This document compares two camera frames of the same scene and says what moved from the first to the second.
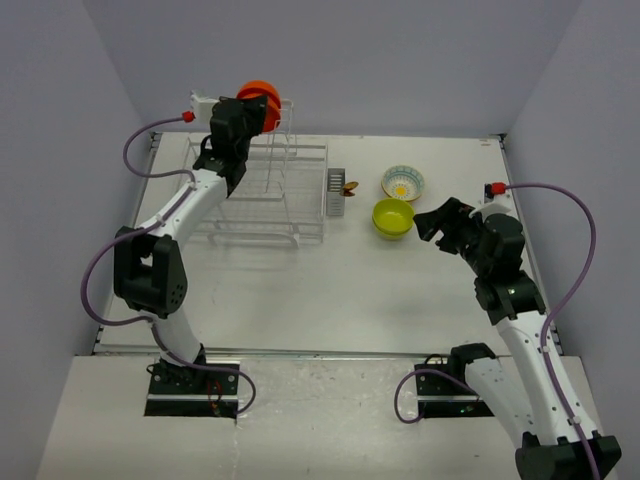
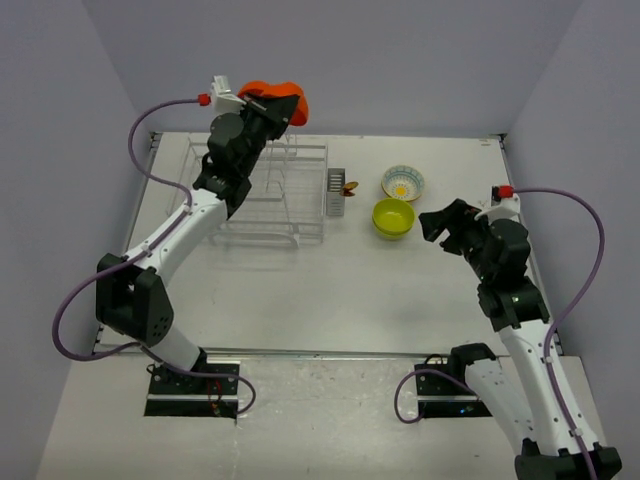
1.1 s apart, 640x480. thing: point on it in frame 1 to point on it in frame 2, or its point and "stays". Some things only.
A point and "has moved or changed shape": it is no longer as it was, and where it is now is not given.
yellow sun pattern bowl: x=403 y=182 stays
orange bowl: x=272 y=114 has moved or changed shape
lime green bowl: x=391 y=236 stays
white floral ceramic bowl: x=408 y=192 stays
